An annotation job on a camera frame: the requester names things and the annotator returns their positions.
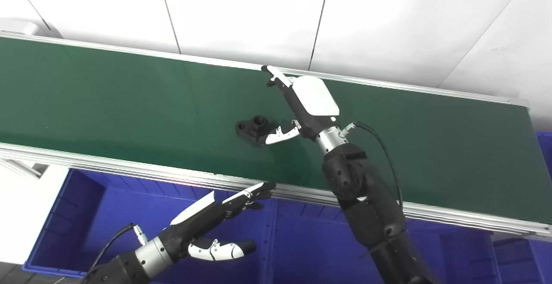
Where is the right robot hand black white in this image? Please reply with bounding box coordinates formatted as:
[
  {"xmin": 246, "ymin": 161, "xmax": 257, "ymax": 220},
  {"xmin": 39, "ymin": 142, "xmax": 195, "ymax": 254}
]
[{"xmin": 261, "ymin": 65, "xmax": 340, "ymax": 145}]

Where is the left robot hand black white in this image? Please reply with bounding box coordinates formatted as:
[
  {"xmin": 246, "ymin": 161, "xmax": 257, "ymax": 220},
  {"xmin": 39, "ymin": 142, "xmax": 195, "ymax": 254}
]
[{"xmin": 161, "ymin": 181, "xmax": 277, "ymax": 262}]

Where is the black flanged metal part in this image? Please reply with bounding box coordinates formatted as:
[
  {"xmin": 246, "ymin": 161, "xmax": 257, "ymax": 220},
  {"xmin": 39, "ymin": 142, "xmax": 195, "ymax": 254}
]
[{"xmin": 236, "ymin": 115, "xmax": 276, "ymax": 147}]

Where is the green conveyor belt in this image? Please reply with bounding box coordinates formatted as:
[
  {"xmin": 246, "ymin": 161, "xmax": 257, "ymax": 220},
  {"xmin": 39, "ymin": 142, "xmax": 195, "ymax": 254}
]
[
  {"xmin": 0, "ymin": 37, "xmax": 552, "ymax": 225},
  {"xmin": 0, "ymin": 31, "xmax": 552, "ymax": 240}
]

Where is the blue plastic bin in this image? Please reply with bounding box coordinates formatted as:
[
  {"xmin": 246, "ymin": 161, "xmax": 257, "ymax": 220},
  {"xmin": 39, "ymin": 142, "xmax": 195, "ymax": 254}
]
[
  {"xmin": 491, "ymin": 130, "xmax": 552, "ymax": 284},
  {"xmin": 22, "ymin": 168, "xmax": 277, "ymax": 284},
  {"xmin": 267, "ymin": 197, "xmax": 496, "ymax": 284}
]

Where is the white conveyor end housing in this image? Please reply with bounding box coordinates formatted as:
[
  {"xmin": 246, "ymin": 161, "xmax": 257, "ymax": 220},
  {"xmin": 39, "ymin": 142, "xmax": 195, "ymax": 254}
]
[{"xmin": 0, "ymin": 17, "xmax": 57, "ymax": 39}]

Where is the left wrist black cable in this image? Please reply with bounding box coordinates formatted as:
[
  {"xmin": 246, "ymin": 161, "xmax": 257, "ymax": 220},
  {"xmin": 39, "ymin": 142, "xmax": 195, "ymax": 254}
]
[{"xmin": 81, "ymin": 222, "xmax": 150, "ymax": 284}]

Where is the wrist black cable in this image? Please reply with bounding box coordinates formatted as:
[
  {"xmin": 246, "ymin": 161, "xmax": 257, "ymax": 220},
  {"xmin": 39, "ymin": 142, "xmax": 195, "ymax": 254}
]
[
  {"xmin": 81, "ymin": 222, "xmax": 150, "ymax": 284},
  {"xmin": 340, "ymin": 121, "xmax": 404, "ymax": 210}
]

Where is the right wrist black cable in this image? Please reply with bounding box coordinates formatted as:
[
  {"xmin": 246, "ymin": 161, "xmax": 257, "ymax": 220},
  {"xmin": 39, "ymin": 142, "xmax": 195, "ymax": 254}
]
[{"xmin": 340, "ymin": 121, "xmax": 404, "ymax": 210}]

